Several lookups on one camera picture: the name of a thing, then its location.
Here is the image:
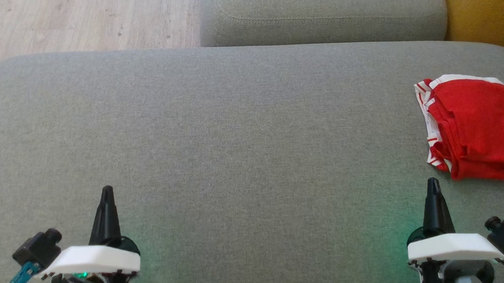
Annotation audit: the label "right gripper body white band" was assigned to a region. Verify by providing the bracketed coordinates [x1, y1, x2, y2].
[405, 226, 504, 268]

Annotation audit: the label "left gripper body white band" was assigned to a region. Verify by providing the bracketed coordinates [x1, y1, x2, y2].
[36, 231, 143, 283]

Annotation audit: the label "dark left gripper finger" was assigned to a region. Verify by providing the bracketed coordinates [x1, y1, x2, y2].
[89, 185, 109, 245]
[105, 186, 124, 244]

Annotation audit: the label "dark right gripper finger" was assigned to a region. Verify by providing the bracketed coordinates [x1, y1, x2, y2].
[423, 178, 441, 235]
[431, 178, 459, 236]

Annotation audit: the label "red shorts with white stripe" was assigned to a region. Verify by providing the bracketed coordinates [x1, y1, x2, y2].
[411, 72, 504, 148]

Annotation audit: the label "wide yellow sofa back cushion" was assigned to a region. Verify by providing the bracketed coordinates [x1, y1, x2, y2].
[440, 0, 504, 66]

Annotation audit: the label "grey sofa seat cushion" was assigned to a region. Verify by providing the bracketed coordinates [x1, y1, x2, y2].
[198, 0, 449, 62]

